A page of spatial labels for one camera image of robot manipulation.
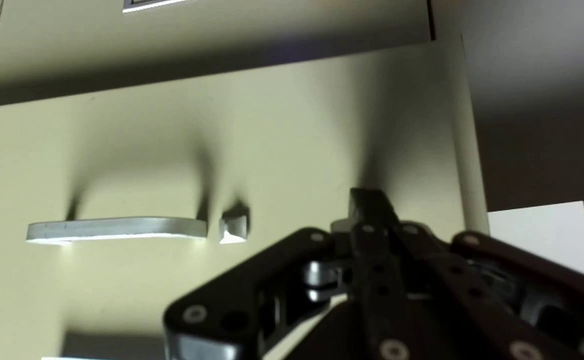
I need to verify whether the white panelled furniture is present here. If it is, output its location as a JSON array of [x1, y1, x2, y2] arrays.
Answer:
[[486, 198, 584, 286]]

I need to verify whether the silver drawer label holder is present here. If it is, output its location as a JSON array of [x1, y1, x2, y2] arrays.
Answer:
[[120, 0, 187, 16]]

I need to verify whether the beige metal file cabinet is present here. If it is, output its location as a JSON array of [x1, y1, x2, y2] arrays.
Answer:
[[0, 38, 490, 360]]

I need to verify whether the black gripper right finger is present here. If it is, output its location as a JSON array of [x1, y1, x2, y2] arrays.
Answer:
[[370, 187, 584, 360]]

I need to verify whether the silver drawer latch button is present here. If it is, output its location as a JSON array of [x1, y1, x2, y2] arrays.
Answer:
[[219, 199, 252, 245]]

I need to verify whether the silver drawer pull handle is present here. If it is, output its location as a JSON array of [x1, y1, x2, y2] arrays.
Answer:
[[27, 214, 210, 245]]

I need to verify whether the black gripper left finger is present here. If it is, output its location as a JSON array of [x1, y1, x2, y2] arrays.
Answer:
[[162, 187, 378, 360]]

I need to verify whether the beige file cabinet drawer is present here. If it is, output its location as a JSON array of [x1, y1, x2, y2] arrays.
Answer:
[[0, 0, 438, 110]]

